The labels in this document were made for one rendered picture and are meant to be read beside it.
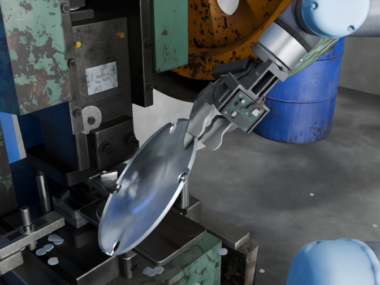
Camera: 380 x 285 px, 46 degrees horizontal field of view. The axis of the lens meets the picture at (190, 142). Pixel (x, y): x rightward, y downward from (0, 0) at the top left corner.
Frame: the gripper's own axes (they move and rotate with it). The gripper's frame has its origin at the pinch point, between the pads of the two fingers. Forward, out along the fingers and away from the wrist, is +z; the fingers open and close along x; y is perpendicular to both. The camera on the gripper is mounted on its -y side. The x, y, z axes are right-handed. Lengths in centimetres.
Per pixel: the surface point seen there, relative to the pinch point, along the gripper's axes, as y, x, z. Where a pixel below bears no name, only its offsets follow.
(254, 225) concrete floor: -101, 102, 42
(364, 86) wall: -272, 214, -63
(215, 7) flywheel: -40.2, -0.8, -21.1
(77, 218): -12.5, -2.3, 31.6
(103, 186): -21.2, 0.6, 26.4
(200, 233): -0.3, 14.9, 14.0
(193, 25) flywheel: -43.7, -1.0, -14.2
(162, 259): 6.0, 8.6, 19.5
